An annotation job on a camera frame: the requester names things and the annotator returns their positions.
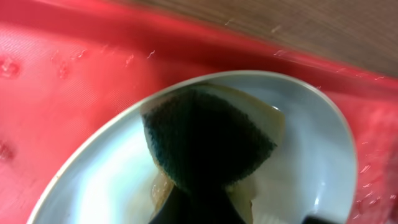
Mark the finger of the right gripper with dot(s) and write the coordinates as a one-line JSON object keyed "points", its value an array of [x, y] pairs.
{"points": [[312, 219]]}

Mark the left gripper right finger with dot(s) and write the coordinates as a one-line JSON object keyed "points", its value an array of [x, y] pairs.
{"points": [[215, 207]]}

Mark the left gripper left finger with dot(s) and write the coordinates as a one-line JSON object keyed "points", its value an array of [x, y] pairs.
{"points": [[175, 210]]}

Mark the green yellow sponge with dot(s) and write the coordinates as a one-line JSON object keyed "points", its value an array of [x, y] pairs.
{"points": [[210, 136]]}

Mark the light blue plate back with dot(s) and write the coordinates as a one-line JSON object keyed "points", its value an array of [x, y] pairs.
{"points": [[111, 177]]}

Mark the red plastic tray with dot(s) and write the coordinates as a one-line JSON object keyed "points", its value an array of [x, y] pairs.
{"points": [[68, 67]]}

